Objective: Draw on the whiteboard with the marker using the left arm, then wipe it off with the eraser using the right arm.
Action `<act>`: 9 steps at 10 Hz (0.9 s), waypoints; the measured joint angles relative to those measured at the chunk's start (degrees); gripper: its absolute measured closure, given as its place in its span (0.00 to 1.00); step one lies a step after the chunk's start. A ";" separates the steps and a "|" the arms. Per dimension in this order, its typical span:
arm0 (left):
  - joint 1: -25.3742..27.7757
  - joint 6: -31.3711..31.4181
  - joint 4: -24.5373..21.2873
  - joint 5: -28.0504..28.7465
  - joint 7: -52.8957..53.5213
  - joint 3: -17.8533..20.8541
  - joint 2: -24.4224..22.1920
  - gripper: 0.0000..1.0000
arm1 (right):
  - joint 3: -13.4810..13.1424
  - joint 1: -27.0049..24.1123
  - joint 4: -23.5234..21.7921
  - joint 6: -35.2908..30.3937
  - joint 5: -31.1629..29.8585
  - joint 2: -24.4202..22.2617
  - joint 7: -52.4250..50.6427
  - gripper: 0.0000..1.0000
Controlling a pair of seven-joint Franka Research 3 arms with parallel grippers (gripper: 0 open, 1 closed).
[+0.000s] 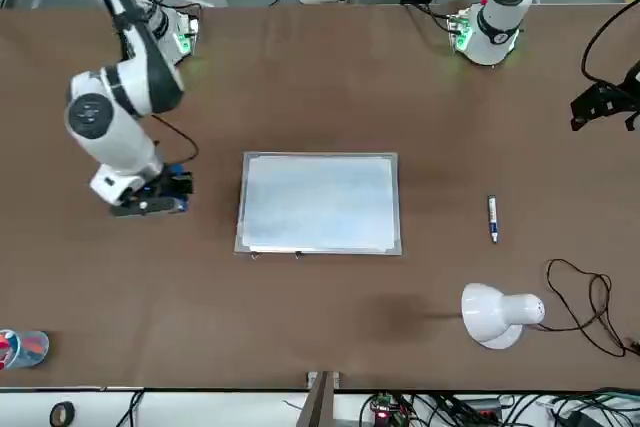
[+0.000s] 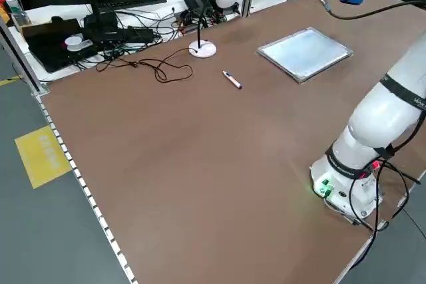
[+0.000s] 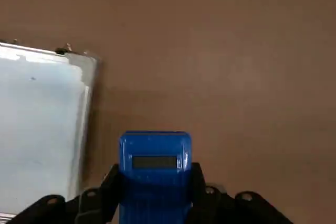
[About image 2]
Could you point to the black laptop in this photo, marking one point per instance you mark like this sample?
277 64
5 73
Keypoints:
53 48

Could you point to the white desk lamp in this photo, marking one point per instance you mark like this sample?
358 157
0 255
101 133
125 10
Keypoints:
203 49

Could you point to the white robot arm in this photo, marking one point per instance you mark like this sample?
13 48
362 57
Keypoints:
376 114

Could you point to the yellow floor label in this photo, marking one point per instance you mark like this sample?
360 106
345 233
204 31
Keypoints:
43 157

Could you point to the aluminium frame rail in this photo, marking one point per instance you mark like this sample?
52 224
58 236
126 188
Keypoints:
23 61

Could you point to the silver framed whiteboard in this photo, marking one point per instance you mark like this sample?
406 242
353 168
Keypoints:
304 53

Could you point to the white blue whiteboard marker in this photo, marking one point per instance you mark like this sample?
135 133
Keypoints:
232 80

